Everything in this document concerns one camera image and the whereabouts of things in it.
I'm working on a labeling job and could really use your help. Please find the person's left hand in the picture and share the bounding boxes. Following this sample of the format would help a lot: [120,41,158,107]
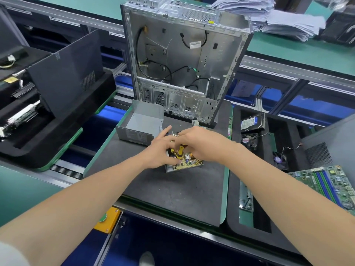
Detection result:
[138,125,181,170]

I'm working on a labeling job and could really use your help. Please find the person's right hand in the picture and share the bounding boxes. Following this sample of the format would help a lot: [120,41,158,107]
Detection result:
[173,127,237,164]

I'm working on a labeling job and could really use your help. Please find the yellow black screwdriver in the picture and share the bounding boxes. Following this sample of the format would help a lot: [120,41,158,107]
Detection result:
[170,145,186,161]

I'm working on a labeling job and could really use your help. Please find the power supply circuit board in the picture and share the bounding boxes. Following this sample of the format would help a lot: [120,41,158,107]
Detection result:
[165,131,204,174]

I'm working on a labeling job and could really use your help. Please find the person's left forearm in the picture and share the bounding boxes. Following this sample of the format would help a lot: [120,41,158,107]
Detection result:
[0,153,151,266]

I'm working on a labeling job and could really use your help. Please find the person's right forearm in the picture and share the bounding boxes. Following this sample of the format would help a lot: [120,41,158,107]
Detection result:
[222,141,355,266]

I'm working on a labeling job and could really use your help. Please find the black work mat green edge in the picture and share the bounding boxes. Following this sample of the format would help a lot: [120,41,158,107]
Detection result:
[83,100,234,228]

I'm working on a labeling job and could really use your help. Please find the grey metal power supply cover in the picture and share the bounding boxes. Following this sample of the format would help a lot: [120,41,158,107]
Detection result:
[115,100,165,146]

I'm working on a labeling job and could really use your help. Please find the small black cooling fan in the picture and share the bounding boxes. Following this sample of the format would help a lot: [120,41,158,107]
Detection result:
[272,152,289,170]
[240,133,260,149]

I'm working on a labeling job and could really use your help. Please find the hard disk drive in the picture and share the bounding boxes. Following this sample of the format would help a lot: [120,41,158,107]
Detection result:
[240,113,266,133]

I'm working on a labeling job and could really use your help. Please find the silver open computer case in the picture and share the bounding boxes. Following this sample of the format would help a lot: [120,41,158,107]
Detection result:
[120,0,254,128]

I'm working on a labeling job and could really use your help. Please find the yellow box green button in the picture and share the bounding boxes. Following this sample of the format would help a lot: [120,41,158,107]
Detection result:
[93,207,122,234]

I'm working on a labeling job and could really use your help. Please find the person's white shoe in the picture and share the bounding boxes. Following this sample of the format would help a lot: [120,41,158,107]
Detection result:
[138,251,156,266]

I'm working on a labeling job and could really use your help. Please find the black foam tray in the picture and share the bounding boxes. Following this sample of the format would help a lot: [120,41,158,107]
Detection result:
[0,45,117,170]
[226,108,333,254]

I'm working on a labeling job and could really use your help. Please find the black computer side panel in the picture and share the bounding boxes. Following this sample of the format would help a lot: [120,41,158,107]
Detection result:
[26,29,104,119]

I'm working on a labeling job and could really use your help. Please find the grey vented computer side panel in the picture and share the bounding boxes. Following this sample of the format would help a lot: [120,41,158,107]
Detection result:
[301,113,355,175]

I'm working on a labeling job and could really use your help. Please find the stack of white papers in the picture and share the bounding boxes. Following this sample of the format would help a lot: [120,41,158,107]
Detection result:
[211,0,327,42]

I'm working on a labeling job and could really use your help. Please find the green motherboard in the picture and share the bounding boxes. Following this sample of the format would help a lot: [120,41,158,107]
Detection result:
[287,165,355,211]

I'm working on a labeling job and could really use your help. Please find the person's white sleeve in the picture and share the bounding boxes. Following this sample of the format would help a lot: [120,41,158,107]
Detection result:
[0,241,24,266]

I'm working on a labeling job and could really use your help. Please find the black device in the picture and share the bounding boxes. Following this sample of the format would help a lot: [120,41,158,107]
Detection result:
[319,3,355,47]

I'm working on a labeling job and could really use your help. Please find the silver metal bracket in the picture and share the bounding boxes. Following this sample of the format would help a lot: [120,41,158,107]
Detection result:
[239,180,254,212]

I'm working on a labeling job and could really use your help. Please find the black cable white label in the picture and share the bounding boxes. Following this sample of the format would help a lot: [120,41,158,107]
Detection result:
[179,30,208,50]

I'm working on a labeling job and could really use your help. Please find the black cable yellow connector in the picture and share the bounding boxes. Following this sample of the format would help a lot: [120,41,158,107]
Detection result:
[135,25,173,81]

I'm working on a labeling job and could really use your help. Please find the expansion card silver bracket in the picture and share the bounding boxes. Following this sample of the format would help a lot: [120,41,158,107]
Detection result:
[0,101,42,137]

